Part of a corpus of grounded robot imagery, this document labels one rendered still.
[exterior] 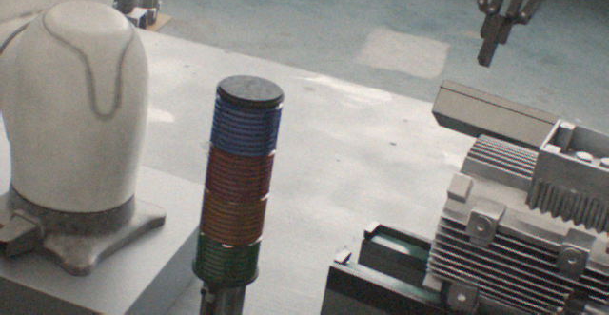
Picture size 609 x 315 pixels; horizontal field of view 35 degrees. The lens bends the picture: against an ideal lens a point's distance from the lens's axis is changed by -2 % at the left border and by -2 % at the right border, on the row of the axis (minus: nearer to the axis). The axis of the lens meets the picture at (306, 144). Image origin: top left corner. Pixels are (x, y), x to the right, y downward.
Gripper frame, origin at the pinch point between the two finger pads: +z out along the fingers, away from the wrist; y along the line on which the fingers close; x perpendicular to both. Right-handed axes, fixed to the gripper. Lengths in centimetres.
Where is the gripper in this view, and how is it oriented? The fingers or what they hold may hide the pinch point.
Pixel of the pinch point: (491, 40)
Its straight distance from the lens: 140.3
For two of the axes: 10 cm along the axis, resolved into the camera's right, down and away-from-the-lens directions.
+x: 2.5, 2.5, 9.3
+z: -3.9, 9.1, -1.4
